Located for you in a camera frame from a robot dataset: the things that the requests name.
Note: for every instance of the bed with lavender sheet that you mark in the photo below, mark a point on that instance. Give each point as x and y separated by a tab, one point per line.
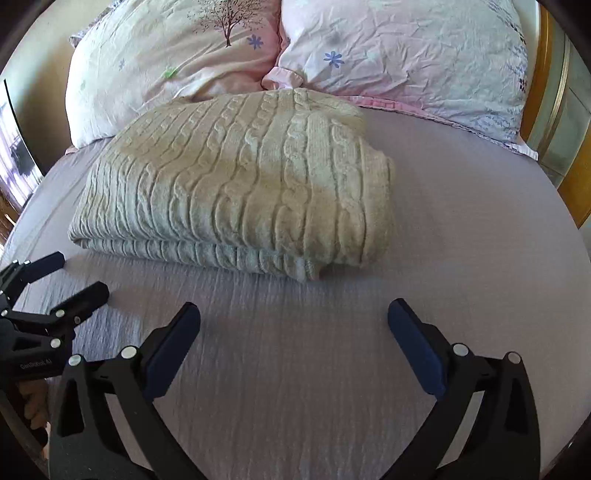
323	346

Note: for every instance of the tree print pillow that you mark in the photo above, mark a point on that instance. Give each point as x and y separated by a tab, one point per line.
161	60

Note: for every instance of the dark framed panel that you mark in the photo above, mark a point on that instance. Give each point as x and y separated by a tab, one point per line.
18	138

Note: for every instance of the person's left hand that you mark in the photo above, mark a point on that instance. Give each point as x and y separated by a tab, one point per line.
34	399

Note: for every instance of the pink floral pillow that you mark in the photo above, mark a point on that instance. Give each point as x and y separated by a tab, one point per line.
406	60

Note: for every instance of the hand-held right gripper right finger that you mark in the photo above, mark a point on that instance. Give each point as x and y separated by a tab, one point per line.
418	346

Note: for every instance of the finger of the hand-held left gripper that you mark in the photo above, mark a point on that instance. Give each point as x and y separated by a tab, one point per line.
87	295
48	264

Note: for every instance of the wooden headboard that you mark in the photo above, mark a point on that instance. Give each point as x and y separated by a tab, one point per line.
561	115

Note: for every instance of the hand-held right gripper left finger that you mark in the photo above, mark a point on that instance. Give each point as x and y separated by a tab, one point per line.
168	350

